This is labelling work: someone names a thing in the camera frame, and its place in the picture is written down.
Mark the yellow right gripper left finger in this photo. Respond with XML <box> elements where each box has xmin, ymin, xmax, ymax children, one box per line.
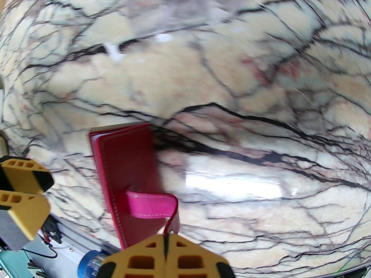
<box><xmin>99</xmin><ymin>234</ymin><xmax>167</xmax><ymax>278</ymax></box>

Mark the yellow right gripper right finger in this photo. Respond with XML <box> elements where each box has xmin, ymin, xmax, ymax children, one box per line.
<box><xmin>168</xmin><ymin>233</ymin><xmax>236</xmax><ymax>278</ymax></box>

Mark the red leather card holder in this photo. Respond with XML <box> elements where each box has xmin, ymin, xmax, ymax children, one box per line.
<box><xmin>88</xmin><ymin>123</ymin><xmax>181</xmax><ymax>250</ymax></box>

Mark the clear case of coloured pens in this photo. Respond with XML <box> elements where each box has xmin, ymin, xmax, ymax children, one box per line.
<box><xmin>78</xmin><ymin>250</ymin><xmax>112</xmax><ymax>278</ymax></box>

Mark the white tape scrap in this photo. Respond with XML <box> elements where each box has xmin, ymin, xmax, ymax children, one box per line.
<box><xmin>104</xmin><ymin>42</ymin><xmax>126</xmax><ymax>62</ymax></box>

